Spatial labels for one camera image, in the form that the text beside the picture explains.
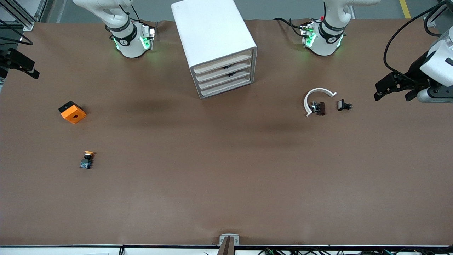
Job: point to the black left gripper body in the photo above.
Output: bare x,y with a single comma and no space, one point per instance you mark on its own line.
417,71

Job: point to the orange push button switch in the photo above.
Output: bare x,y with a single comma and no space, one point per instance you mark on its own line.
86,161

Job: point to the beige drawer with button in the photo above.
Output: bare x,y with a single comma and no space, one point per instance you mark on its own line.
223,62

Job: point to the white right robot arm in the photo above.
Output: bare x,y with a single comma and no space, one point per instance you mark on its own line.
129,42

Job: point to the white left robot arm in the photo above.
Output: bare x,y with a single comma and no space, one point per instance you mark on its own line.
329,39

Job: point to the white drawer cabinet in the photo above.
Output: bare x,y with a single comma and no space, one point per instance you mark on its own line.
208,32

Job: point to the small black clip component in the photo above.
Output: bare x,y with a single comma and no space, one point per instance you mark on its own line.
342,105

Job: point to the dark brown small component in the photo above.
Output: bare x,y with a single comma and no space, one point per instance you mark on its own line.
321,108

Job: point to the orange and black box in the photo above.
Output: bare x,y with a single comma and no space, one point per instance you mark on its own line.
74,115

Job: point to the metal connector plate green lights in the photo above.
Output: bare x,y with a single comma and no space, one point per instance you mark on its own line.
148,39
308,35

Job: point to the aluminium frame profile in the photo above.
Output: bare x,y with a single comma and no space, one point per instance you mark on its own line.
26,24
429,23

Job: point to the grey metal bracket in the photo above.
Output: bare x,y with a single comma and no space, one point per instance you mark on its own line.
223,239

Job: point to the white table frame rail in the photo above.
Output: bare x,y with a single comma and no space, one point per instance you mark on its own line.
159,250

